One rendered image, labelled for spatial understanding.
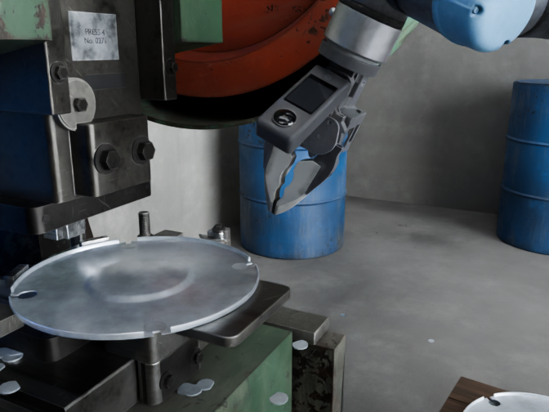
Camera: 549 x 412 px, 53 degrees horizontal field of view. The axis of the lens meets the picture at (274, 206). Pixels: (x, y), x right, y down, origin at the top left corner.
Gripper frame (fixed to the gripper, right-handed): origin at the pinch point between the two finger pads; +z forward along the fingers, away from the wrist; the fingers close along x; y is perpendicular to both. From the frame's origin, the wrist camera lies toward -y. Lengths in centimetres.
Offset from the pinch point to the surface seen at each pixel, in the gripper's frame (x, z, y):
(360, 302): -9, 92, 154
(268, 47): 18.8, -11.7, 23.6
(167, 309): 1.8, 10.2, -14.7
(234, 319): -5.1, 7.2, -13.3
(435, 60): 35, 6, 322
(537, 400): -52, 29, 48
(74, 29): 24.8, -11.1, -12.1
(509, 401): -47, 31, 45
